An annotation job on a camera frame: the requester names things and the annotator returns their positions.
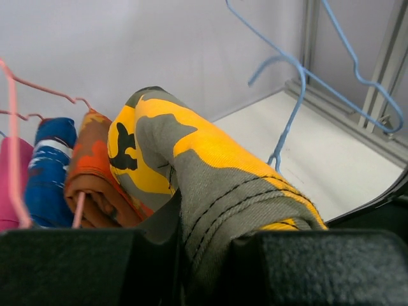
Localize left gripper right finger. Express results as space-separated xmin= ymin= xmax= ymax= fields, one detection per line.
xmin=219 ymin=231 xmax=407 ymax=305

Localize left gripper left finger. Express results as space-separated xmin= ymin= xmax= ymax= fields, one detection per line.
xmin=1 ymin=193 xmax=181 ymax=305

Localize pink hanger of orange trousers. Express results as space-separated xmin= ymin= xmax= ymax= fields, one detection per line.
xmin=13 ymin=74 xmax=96 ymax=228

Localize yellow grey camouflage trousers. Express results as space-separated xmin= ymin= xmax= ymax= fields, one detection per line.
xmin=108 ymin=87 xmax=325 ymax=281

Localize light blue wire hanger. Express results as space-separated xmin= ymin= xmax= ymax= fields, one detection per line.
xmin=225 ymin=0 xmax=405 ymax=135

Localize orange camouflage trousers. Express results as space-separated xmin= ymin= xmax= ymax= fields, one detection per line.
xmin=64 ymin=111 xmax=154 ymax=228

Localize blue white patterned trousers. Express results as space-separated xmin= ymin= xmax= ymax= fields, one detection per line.
xmin=24 ymin=117 xmax=77 ymax=228

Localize pink trousers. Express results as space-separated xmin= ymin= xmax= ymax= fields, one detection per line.
xmin=0 ymin=136 xmax=34 ymax=232

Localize pink hanger of blue trousers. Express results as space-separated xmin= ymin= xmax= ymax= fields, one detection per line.
xmin=1 ymin=59 xmax=33 ymax=229

